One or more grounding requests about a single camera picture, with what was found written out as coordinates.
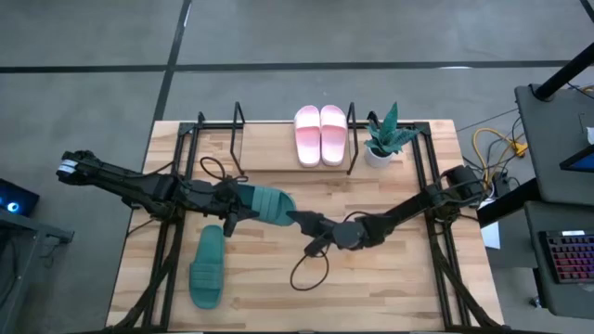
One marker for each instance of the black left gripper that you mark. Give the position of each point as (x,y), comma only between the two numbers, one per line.
(223,199)

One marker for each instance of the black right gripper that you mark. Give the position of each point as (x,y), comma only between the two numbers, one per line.
(325,229)

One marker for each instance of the green rubber slide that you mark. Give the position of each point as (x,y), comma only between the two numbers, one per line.
(271,204)
(206,273)

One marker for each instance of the pink rubber slide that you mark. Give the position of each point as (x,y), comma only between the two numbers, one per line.
(334,139)
(307,139)

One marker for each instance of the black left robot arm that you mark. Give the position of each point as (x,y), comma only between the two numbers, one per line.
(120,181)

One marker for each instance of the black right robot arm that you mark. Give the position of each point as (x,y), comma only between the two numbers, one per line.
(408,209)

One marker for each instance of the potted plant in white pot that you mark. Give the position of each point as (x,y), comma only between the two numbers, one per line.
(387,139)

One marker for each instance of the white paper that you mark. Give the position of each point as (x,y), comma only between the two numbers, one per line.
(590,135)
(492,236)

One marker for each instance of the black diagonal bar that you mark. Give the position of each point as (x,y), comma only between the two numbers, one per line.
(506,204)

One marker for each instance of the grey metal cart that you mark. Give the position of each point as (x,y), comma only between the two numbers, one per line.
(28,232)

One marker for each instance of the black computer with blue light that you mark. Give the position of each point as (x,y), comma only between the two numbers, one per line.
(18,199)

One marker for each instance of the grey desk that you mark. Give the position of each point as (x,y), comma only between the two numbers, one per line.
(552,134)
(538,297)

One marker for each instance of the backlit keyboard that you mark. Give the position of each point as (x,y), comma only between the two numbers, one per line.
(571,257)

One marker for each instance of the black-framed blue screen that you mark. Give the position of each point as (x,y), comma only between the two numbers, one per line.
(582,162)

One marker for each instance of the black pole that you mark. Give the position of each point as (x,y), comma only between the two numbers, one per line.
(561,74)

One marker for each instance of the wooden shelf with black frame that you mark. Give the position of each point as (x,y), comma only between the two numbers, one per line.
(269,148)

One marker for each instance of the black metal table frame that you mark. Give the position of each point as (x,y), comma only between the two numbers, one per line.
(170,278)

